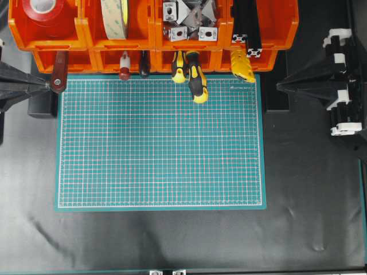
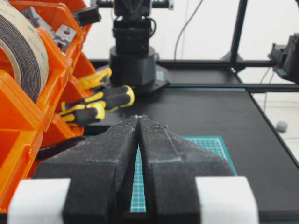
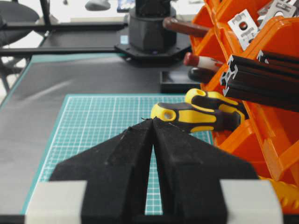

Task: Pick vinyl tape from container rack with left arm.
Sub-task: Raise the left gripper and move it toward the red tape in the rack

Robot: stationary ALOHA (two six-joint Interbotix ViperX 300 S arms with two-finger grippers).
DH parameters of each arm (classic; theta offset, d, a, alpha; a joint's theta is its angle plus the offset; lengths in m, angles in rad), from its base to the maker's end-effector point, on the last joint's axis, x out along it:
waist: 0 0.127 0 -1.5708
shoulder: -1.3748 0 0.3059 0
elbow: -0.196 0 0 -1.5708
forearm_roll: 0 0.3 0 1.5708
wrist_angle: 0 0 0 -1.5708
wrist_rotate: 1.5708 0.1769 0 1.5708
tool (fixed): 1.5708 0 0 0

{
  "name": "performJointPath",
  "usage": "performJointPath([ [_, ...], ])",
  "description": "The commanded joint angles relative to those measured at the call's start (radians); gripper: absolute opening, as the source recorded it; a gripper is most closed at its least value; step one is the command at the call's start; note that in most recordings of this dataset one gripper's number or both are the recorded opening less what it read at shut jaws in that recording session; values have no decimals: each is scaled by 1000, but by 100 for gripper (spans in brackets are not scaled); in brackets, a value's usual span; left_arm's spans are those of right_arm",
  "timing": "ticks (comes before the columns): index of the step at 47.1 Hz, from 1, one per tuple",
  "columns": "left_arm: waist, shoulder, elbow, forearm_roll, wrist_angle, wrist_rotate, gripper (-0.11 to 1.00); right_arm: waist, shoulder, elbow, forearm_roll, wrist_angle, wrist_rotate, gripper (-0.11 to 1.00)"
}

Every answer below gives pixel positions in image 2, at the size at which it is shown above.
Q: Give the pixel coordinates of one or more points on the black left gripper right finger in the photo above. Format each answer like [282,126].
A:
[170,165]

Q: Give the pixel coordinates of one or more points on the grey metal bracket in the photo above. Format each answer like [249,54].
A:
[64,36]

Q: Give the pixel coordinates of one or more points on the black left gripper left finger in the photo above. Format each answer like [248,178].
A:
[101,170]

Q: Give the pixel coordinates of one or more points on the grey foam tape roll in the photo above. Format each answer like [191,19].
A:
[25,51]

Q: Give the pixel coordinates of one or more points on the orange container rack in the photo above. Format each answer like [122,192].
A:
[26,126]

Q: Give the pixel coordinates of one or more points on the yellow black screwdriver upper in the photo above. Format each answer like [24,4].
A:
[110,98]

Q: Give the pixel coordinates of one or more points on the yellow black screwdriver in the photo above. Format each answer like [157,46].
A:
[110,98]
[82,114]

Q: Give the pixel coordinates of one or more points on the yellow utility knife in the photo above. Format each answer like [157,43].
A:
[96,79]

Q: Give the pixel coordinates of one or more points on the yellow black screwdriver lower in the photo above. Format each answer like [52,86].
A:
[82,114]

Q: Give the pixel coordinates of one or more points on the black aluminium frame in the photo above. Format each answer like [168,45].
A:
[284,59]

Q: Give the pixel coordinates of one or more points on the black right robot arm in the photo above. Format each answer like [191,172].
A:
[132,59]

